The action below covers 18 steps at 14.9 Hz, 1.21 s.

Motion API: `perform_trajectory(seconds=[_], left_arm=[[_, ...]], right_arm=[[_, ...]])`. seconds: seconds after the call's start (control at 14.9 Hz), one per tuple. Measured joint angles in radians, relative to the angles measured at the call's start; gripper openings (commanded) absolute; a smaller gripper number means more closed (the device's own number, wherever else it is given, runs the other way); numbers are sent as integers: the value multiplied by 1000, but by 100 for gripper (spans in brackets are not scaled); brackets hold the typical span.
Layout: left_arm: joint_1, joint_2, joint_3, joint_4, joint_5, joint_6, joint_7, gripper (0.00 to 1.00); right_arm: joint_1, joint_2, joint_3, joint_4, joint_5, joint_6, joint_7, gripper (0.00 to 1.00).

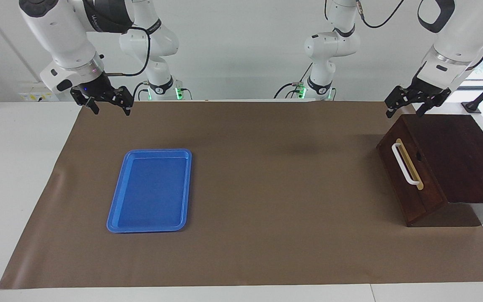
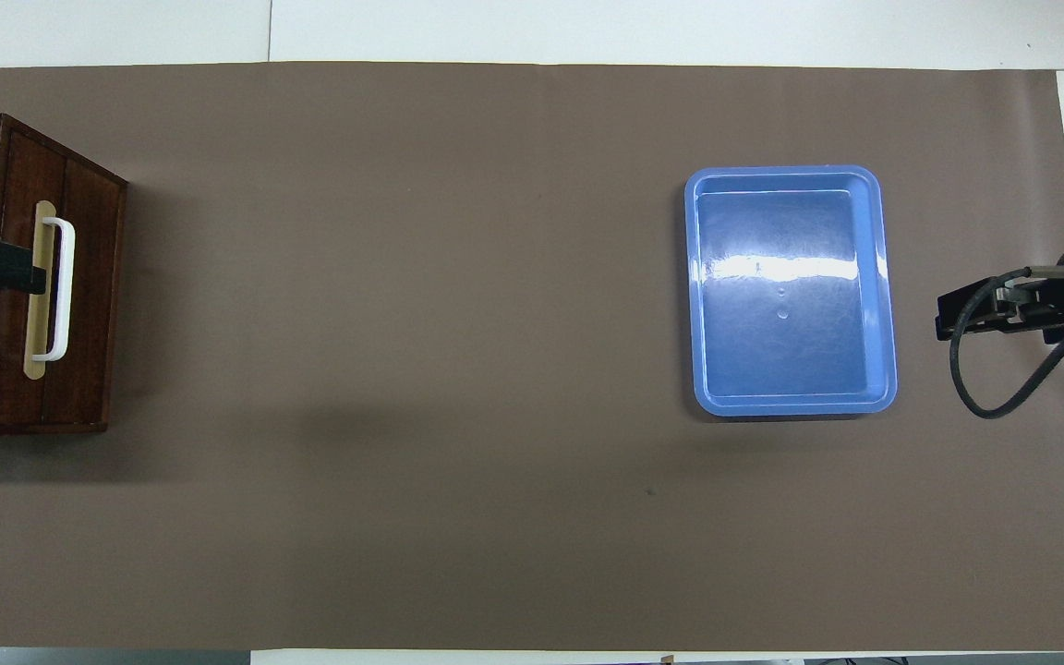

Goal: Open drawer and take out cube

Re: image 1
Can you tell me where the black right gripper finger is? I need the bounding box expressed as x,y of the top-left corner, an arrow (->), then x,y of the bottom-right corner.
106,86 -> 135,116
70,87 -> 100,115

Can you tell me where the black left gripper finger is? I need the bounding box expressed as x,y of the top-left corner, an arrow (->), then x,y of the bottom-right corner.
415,88 -> 452,118
384,85 -> 415,119

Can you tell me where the white drawer handle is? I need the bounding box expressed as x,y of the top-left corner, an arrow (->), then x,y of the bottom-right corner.
391,142 -> 419,186

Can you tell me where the wooden drawer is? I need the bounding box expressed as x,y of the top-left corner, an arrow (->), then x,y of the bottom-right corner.
378,119 -> 447,212

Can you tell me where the dark wooden cabinet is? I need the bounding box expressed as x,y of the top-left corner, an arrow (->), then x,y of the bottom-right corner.
377,114 -> 483,227

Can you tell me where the blue plastic tray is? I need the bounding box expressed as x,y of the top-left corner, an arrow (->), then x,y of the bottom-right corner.
106,148 -> 192,234

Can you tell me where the brown paper mat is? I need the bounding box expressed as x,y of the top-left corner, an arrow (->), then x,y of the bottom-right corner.
0,101 -> 483,290

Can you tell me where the black right base cable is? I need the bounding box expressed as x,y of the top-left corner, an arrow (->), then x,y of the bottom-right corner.
132,82 -> 150,101

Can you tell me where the black base cable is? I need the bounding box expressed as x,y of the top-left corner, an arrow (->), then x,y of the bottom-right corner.
274,63 -> 313,99
132,82 -> 150,101

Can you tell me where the white wall socket box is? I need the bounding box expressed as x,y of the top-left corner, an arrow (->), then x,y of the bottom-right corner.
18,83 -> 55,102

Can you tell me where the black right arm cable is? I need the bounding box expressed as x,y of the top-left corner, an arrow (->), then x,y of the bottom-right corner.
107,26 -> 152,77

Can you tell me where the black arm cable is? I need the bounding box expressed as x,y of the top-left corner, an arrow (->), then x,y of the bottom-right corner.
357,0 -> 405,29
107,26 -> 152,77

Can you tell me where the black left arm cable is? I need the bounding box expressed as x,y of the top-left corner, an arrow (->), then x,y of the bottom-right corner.
357,0 -> 405,29

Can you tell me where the black left base cable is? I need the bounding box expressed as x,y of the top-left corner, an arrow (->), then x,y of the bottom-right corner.
274,63 -> 313,99

